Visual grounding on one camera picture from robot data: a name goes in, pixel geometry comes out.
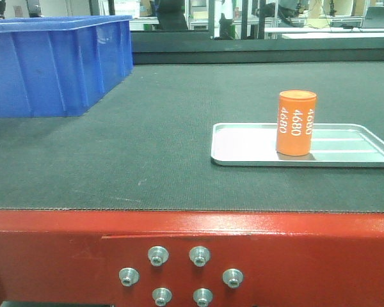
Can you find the silver metal tray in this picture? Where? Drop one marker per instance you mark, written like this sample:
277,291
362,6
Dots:
336,145

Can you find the orange cylindrical capacitor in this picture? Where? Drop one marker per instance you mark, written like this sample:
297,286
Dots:
295,121

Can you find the red conveyor frame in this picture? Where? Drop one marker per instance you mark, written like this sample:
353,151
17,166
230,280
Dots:
287,259

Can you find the silver bolt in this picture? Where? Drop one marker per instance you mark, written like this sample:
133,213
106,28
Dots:
199,255
158,255
232,278
161,296
203,297
128,276

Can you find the dark green conveyor belt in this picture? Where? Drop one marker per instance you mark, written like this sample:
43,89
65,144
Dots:
147,143

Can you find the blue plastic crate on conveyor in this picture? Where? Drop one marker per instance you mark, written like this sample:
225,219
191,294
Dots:
61,66

